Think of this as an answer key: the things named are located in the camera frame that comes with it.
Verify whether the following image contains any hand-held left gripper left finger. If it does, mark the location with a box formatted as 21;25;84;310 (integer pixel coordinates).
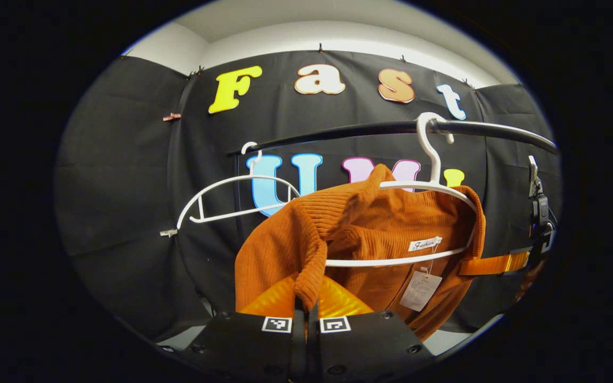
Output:
187;274;307;383

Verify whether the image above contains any orange corduroy jacket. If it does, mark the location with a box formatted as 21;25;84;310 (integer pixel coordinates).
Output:
235;164;487;342

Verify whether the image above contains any black backdrop cloth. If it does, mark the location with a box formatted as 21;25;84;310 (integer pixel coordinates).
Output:
54;51;562;341

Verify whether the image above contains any black clothes rail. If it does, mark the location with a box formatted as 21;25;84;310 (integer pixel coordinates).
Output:
227;120;558;156

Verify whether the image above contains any small white clothes hanger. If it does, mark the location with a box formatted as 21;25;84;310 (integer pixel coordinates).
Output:
176;141;302;230

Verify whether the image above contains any large white clothes hanger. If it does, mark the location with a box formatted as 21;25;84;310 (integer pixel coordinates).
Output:
325;112;478;268

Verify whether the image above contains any row of black backdrop clips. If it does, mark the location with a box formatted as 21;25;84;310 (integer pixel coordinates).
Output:
120;44;477;91

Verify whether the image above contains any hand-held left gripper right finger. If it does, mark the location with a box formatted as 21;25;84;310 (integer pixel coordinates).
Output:
306;277;437;383

